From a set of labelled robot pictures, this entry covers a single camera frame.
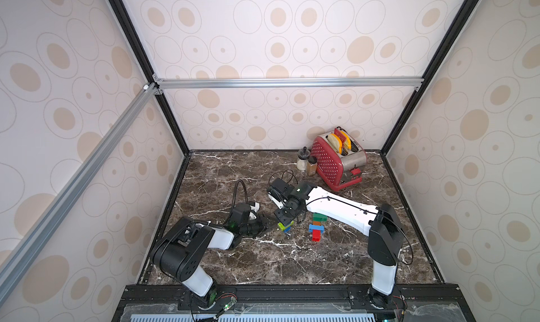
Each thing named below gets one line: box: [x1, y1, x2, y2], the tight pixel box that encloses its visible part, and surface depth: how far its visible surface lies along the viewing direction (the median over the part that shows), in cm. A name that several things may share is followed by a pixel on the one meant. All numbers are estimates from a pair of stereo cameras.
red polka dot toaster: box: [310, 130, 368, 192], surface depth 98 cm
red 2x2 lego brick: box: [311, 229, 322, 243], surface depth 90 cm
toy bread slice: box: [326, 133, 343, 155], surface depth 98 cm
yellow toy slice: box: [340, 130, 352, 150], surface depth 97 cm
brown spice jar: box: [306, 156, 318, 176], surface depth 108 cm
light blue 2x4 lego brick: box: [307, 223, 326, 234], surface depth 91 cm
